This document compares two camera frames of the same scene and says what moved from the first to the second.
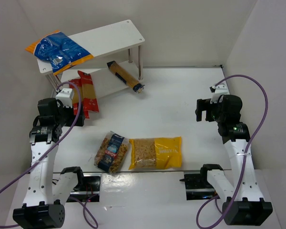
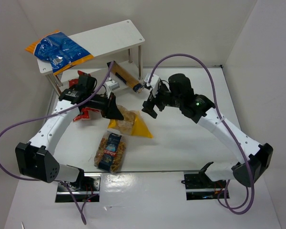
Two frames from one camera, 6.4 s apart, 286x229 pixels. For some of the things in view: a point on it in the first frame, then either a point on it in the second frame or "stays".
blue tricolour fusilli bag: (111, 154) stays
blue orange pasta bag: (62, 52) stays
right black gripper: (201, 109) → (156, 100)
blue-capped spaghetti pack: (121, 73) stays
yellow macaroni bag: (155, 153) → (131, 124)
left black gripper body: (74, 117) → (110, 105)
